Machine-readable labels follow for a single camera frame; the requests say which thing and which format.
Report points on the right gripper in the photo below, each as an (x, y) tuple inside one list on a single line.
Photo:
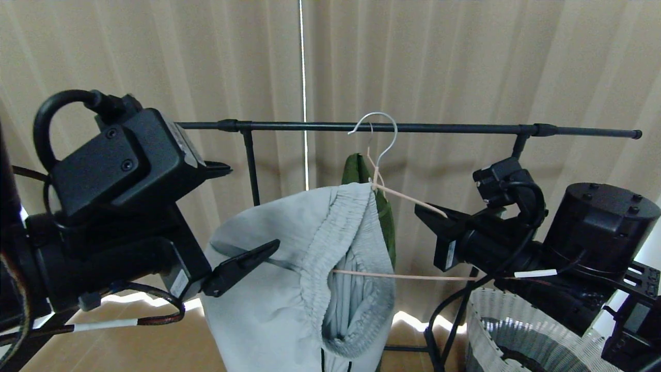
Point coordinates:
[(485, 248)]

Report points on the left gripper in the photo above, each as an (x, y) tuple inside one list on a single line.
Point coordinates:
[(119, 268)]

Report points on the pink clothes hanger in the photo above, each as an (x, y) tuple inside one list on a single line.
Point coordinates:
[(376, 173), (408, 199)]

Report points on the pale grey shorts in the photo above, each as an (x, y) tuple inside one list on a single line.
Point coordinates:
[(258, 320)]

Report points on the green long-sleeved shirt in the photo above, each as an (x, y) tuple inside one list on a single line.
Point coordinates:
[(356, 170)]

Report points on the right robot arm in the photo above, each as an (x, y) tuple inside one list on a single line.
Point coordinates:
[(599, 227)]

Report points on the white laundry basket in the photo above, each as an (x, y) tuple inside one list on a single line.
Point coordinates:
[(485, 310)]

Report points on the black clothes rack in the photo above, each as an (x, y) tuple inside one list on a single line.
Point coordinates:
[(465, 128)]

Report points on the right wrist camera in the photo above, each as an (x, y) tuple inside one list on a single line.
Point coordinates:
[(501, 178)]

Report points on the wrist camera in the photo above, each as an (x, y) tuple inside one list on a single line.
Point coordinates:
[(129, 160), (501, 178)]

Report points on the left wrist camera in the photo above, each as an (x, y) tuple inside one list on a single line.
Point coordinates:
[(129, 160)]

